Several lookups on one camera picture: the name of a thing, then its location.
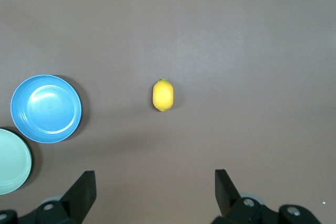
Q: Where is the mint green plate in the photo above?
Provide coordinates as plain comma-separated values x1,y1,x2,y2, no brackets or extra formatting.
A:
0,128,33,195

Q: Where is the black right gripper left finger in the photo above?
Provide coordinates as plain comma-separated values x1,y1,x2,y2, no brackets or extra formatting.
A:
0,170,97,224

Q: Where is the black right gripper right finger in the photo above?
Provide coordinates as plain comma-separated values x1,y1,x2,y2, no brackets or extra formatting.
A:
211,169,321,224

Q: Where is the blue plate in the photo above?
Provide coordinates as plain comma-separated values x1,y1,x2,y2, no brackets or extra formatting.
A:
10,74,82,144

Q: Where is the yellow lemon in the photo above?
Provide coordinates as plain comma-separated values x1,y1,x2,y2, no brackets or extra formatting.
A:
152,78,174,112

